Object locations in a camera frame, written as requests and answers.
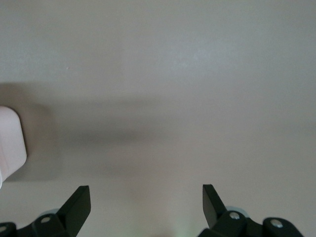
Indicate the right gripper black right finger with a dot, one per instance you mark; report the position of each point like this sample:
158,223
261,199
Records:
234,224

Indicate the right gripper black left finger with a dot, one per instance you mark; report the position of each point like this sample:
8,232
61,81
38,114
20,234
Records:
49,224

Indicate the white box lid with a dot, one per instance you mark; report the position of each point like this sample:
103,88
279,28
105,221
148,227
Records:
10,138

